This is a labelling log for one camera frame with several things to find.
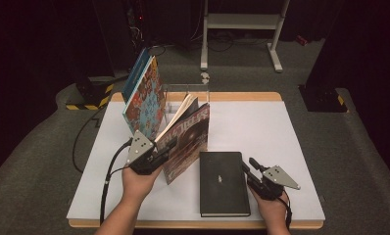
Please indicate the white metal stand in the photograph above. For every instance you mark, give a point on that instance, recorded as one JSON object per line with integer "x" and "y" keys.
{"x": 242, "y": 21}

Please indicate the black notebook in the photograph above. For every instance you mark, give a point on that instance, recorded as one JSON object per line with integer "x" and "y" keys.
{"x": 224, "y": 186}

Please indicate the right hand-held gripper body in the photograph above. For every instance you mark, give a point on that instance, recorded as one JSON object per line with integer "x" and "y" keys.
{"x": 279, "y": 178}

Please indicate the dark blue picture book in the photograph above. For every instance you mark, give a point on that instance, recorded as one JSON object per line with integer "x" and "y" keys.
{"x": 134, "y": 73}

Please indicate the small red object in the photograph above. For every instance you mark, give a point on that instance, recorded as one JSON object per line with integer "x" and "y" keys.
{"x": 301, "y": 40}

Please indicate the person's left hand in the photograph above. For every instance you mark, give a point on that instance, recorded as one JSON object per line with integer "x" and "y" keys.
{"x": 137, "y": 187}

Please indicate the black yellow striped base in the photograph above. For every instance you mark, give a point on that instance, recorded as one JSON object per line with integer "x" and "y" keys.
{"x": 323, "y": 99}
{"x": 91, "y": 94}

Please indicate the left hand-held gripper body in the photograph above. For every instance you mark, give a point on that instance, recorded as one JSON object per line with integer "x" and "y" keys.
{"x": 139, "y": 150}

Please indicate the dark equipment rack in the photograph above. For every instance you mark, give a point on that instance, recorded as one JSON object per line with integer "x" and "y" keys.
{"x": 136, "y": 32}

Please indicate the small white floor object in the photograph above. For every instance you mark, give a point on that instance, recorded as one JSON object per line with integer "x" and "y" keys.
{"x": 205, "y": 77}

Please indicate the clear acrylic book rack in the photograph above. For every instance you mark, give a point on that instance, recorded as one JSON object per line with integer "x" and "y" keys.
{"x": 189, "y": 89}

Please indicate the person's right hand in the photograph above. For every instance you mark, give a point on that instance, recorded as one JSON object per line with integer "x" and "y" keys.
{"x": 273, "y": 210}

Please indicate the purple magazine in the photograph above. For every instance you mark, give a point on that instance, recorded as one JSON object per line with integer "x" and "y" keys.
{"x": 189, "y": 137}

